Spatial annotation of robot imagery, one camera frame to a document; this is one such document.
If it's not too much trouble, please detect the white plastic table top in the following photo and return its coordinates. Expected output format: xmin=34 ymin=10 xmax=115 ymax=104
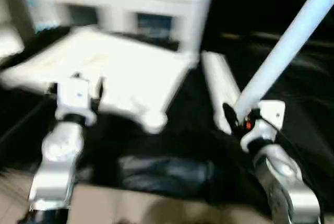
xmin=0 ymin=25 xmax=199 ymax=135

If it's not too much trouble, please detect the white plastic table leg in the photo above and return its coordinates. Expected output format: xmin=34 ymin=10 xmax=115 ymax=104
xmin=182 ymin=0 xmax=218 ymax=64
xmin=212 ymin=52 xmax=243 ymax=106
xmin=233 ymin=0 xmax=334 ymax=116
xmin=201 ymin=51 xmax=234 ymax=134

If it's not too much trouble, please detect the black plastic mat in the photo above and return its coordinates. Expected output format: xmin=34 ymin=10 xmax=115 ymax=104
xmin=0 ymin=22 xmax=334 ymax=217

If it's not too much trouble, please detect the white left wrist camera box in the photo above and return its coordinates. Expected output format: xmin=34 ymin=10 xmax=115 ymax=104
xmin=54 ymin=77 xmax=97 ymax=127

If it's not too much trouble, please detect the black right camera cable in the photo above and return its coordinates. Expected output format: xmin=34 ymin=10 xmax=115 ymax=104
xmin=275 ymin=126 xmax=326 ymax=224

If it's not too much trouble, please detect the black camera cable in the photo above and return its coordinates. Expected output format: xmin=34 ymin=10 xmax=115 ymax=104
xmin=0 ymin=98 xmax=57 ymax=143
xmin=275 ymin=126 xmax=326 ymax=224

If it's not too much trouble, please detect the black left camera cable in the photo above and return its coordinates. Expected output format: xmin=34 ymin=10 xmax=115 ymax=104
xmin=0 ymin=98 xmax=57 ymax=143

